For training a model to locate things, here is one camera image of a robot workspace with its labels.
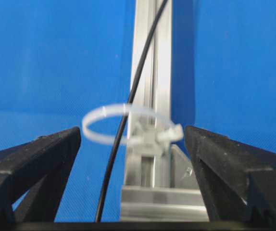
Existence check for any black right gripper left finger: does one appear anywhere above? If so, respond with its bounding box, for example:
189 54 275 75
0 127 81 223

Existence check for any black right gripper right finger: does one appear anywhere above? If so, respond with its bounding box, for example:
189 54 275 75
185 126 276 223

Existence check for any black wire with plug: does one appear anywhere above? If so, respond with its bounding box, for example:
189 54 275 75
94 0 169 223

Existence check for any white zip tie loop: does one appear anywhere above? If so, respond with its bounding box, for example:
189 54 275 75
82 103 184 146

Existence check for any silver aluminium extrusion frame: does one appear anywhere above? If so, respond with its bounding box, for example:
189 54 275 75
120 0 210 222

